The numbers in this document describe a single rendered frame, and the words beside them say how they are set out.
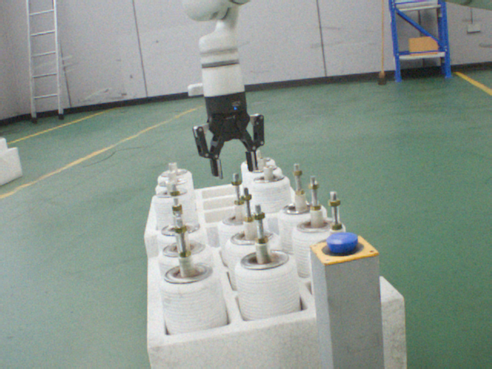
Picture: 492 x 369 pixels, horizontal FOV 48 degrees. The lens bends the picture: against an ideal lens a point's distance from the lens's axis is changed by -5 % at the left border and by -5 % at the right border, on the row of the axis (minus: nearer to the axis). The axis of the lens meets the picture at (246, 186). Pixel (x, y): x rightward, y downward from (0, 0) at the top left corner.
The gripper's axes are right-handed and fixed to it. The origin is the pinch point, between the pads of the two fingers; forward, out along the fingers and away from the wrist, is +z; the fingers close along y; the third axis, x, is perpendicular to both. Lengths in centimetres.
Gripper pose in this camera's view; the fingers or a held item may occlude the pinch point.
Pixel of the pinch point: (234, 167)
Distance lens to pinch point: 109.1
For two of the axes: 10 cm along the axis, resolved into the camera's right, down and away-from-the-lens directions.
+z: 1.3, 9.6, 2.4
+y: 8.8, -2.2, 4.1
